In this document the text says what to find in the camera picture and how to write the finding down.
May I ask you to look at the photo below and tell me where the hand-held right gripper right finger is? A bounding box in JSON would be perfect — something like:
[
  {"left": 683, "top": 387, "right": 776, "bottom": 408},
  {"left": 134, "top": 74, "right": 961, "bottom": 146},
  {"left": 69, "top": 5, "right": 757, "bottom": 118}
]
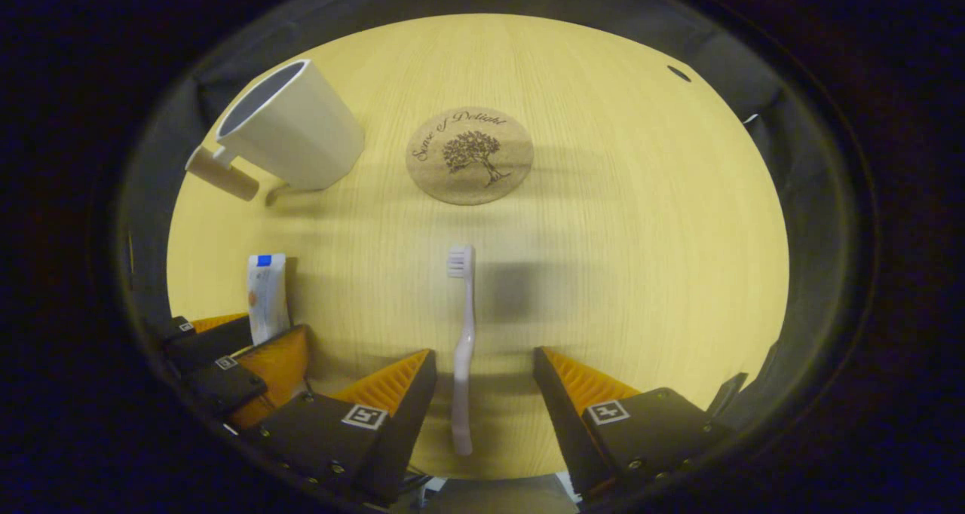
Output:
[{"left": 532, "top": 346, "right": 732, "bottom": 501}]

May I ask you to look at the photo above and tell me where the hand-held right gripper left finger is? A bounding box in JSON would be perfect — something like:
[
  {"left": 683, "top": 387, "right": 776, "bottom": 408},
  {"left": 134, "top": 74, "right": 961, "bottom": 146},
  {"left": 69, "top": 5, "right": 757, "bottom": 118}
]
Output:
[{"left": 240, "top": 348, "right": 439, "bottom": 507}]

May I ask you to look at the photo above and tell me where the white toothpaste tube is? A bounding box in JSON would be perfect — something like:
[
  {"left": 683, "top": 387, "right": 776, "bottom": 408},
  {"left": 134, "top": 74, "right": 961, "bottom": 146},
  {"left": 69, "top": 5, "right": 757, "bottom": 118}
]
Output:
[{"left": 247, "top": 253, "right": 292, "bottom": 345}]

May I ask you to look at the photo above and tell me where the white toothbrush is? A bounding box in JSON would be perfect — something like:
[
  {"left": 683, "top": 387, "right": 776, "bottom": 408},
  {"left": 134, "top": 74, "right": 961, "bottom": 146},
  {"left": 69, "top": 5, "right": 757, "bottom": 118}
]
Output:
[{"left": 446, "top": 244, "right": 477, "bottom": 456}]

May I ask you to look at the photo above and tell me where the white cup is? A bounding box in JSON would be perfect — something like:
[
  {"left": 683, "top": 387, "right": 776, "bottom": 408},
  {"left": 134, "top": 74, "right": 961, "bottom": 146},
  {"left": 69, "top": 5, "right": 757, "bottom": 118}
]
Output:
[{"left": 185, "top": 59, "right": 366, "bottom": 202}]

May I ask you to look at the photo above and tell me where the round cork coaster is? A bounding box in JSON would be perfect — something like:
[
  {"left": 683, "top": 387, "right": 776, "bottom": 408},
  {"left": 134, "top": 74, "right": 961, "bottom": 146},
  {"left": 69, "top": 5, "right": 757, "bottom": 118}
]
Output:
[{"left": 406, "top": 107, "right": 535, "bottom": 206}]

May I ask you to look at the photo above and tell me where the wooden desktop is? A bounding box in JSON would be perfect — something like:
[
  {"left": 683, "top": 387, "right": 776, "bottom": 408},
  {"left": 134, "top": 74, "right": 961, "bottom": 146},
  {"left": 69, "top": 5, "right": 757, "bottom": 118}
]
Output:
[{"left": 166, "top": 13, "right": 791, "bottom": 481}]

